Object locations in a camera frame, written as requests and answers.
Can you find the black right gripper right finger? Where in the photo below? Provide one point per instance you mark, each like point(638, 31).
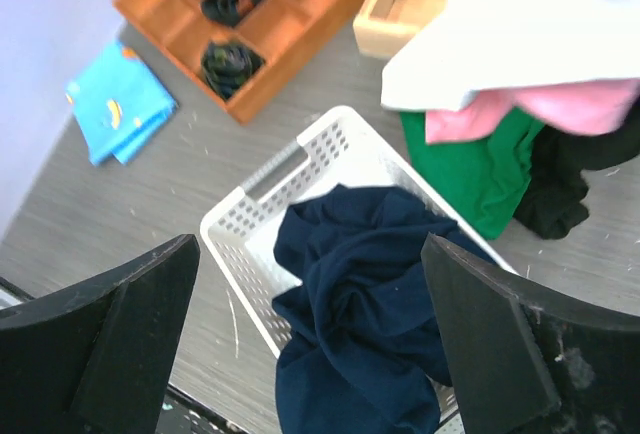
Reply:
point(524, 358)

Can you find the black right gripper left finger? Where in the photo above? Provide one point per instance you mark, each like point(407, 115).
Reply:
point(96, 356)

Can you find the navy blue t shirt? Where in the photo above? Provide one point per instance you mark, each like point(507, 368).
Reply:
point(365, 352)

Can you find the black t shirt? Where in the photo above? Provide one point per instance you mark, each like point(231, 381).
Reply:
point(553, 202)

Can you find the green t shirt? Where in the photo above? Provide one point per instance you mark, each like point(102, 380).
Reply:
point(483, 180)

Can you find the pink t shirt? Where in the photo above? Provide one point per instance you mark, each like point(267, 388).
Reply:
point(588, 108)

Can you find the white t shirt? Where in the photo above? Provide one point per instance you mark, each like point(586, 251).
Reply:
point(477, 45)

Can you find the blue folded cloth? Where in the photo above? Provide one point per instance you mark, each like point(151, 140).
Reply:
point(118, 103)

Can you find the white plastic basket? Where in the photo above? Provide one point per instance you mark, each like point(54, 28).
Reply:
point(240, 232)

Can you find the orange wooden compartment tray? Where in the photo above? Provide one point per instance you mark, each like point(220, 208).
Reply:
point(286, 34)

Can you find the wooden clothes rack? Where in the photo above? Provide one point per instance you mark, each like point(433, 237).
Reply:
point(383, 27)

